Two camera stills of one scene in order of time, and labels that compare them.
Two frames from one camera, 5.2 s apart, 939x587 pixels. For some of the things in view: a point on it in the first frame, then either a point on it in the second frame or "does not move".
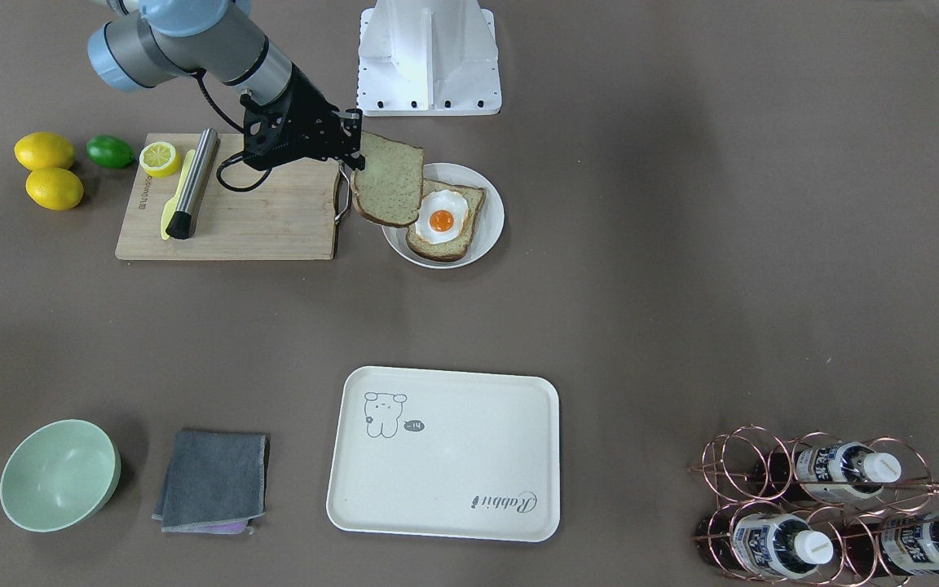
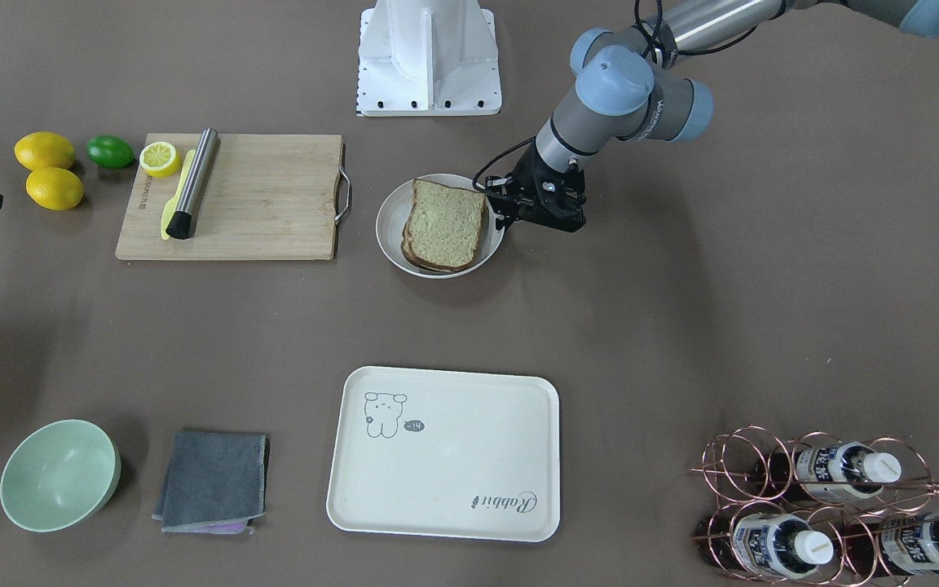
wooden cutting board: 287,211 does not move
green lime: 109,151 does not move
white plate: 487,230 -> 392,217
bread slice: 390,189 -> 444,222
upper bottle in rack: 834,471 does not move
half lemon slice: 160,159 does not move
